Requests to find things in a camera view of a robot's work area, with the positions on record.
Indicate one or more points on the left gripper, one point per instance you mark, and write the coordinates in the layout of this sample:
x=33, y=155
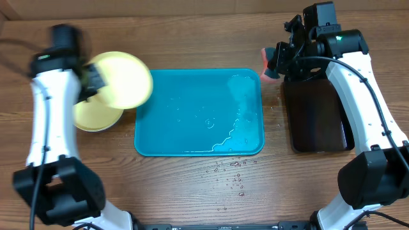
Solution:
x=97, y=72

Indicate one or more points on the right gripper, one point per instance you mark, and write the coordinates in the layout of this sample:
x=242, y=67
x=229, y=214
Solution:
x=279, y=65

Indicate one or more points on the orange and dark sponge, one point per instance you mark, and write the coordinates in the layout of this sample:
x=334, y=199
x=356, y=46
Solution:
x=268, y=75

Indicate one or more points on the yellow-green plate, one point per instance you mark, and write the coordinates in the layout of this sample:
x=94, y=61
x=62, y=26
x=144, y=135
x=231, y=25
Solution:
x=128, y=81
x=92, y=115

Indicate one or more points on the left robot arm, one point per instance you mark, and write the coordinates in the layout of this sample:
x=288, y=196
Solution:
x=57, y=186

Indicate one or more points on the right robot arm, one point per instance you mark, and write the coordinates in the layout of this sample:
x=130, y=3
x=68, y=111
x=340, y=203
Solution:
x=318, y=48

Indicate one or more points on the black rectangular tray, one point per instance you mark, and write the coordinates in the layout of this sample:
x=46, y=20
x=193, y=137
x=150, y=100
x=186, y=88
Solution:
x=317, y=120

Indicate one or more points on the teal plastic tray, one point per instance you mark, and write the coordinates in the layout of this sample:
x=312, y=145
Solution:
x=201, y=113

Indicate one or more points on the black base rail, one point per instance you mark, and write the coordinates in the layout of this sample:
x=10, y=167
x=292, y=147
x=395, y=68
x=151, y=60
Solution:
x=223, y=226

